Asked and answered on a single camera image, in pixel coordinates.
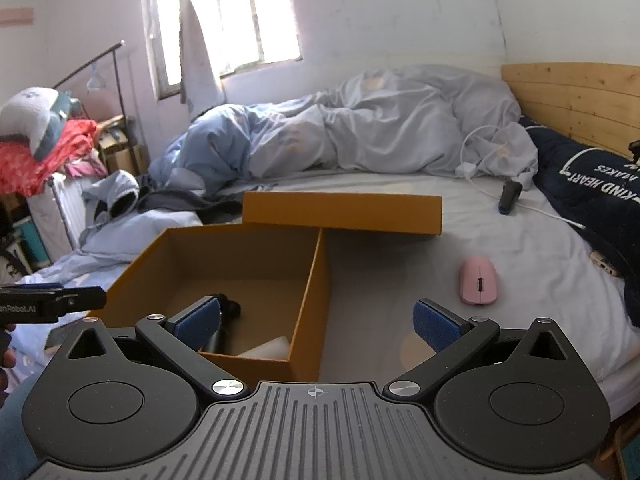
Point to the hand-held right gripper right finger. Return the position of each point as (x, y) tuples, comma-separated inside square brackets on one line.
[(435, 327)]

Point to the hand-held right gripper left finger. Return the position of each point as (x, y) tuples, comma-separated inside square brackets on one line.
[(200, 322)]

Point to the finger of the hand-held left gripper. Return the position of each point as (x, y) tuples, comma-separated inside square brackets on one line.
[(85, 297)]

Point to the pink computer mouse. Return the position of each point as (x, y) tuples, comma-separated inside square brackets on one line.
[(477, 280)]

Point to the orange cardboard box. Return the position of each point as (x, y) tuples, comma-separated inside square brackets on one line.
[(310, 320)]

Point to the blue black electric shaver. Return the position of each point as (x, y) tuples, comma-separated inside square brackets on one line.
[(510, 197)]

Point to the person's left hand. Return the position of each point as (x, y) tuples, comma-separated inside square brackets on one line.
[(7, 375)]

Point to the black selfie stick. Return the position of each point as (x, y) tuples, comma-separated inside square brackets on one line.
[(227, 307)]

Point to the white plastic item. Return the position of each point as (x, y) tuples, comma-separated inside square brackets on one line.
[(270, 347)]

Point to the white metal rack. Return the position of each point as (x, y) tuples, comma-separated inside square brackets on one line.
[(55, 210)]

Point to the light blue jacket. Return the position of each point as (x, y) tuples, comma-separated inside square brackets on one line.
[(115, 195)]

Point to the person's jeans leg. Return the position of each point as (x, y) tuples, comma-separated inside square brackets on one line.
[(17, 425)]

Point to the dark grey cloth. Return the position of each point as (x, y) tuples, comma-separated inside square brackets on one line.
[(175, 202)]

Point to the red clothes pile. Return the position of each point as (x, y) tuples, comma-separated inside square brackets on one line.
[(20, 170)]

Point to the brown cardboard carton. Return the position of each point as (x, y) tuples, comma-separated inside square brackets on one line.
[(120, 160)]

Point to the orange box lid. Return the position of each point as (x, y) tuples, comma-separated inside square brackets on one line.
[(340, 212)]

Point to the small beige device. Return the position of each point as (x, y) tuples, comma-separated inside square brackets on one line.
[(602, 261)]

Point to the grey white plush toy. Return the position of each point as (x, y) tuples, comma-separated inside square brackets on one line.
[(25, 115)]

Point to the navy printed pillow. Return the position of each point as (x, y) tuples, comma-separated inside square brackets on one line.
[(565, 180)]

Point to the grey blue duvet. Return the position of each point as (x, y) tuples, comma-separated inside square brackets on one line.
[(400, 125)]

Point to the black metal clothes rack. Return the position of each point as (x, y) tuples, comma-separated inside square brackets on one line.
[(118, 90)]

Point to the white curtain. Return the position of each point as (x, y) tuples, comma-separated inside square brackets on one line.
[(195, 50)]

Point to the wooden headboard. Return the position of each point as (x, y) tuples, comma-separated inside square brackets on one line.
[(575, 95)]

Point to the window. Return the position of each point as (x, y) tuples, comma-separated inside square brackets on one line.
[(270, 10)]

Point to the pink wall strip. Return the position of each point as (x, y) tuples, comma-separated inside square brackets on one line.
[(15, 16)]

